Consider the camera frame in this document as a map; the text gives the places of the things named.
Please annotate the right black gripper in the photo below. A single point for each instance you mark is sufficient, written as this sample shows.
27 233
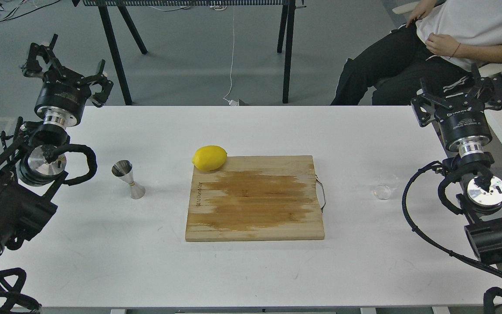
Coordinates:
462 124

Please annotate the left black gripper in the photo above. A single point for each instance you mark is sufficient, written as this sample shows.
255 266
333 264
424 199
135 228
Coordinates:
61 98

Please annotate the steel jigger measuring cup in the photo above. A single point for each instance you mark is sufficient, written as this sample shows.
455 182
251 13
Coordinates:
123 169

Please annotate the clear glass cup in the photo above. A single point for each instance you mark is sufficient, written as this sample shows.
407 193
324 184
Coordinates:
386 186

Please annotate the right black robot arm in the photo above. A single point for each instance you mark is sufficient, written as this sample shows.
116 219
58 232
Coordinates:
469 188

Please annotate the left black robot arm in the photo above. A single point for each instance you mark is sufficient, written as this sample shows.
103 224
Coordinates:
38 158

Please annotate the seated person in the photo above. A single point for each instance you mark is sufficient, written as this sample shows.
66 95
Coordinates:
438 43

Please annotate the yellow lemon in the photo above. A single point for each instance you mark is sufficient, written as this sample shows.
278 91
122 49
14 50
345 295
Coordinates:
209 158

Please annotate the wooden cutting board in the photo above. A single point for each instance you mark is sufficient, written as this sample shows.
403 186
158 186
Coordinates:
255 198

